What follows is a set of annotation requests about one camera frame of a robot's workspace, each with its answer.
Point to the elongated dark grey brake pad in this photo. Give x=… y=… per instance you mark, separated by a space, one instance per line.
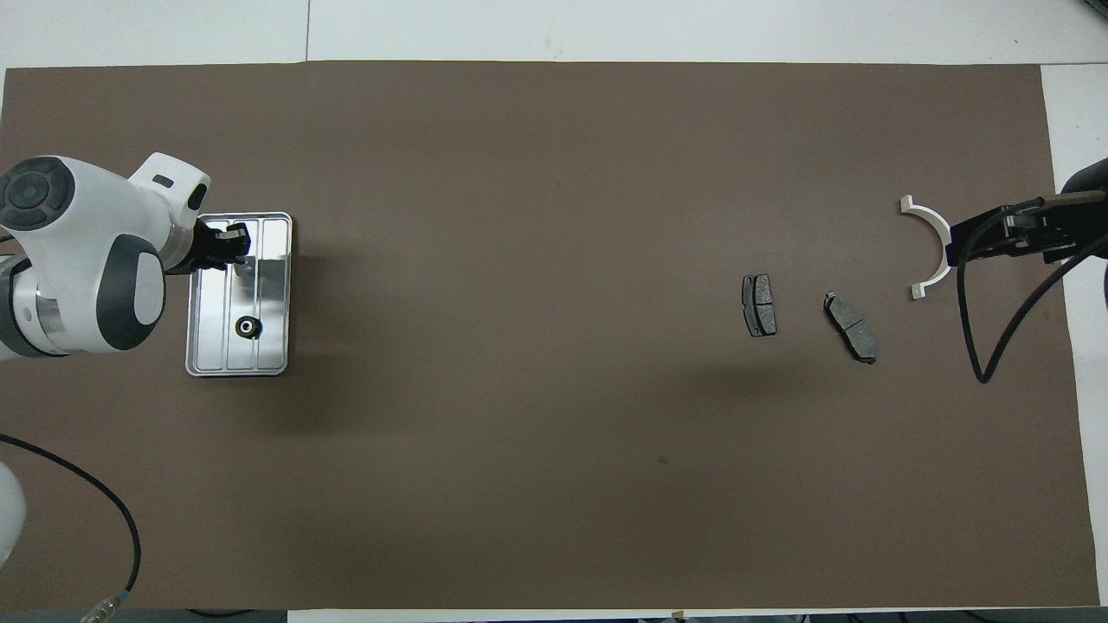
x=851 y=327

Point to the large black bearing gear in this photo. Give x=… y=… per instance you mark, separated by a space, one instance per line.
x=240 y=327

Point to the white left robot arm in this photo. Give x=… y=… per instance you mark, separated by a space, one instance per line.
x=86 y=251

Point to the rectangular dark grey brake pad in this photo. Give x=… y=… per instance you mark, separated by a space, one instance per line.
x=760 y=307

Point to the brown table mat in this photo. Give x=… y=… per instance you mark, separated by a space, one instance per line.
x=554 y=433

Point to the silver metal tray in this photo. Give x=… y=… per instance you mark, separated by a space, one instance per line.
x=268 y=346

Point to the white semicircular bracket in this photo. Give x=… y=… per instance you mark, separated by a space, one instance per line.
x=928 y=208

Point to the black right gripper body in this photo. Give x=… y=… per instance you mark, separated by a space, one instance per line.
x=1065 y=229

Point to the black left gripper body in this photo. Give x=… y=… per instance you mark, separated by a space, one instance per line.
x=206 y=247

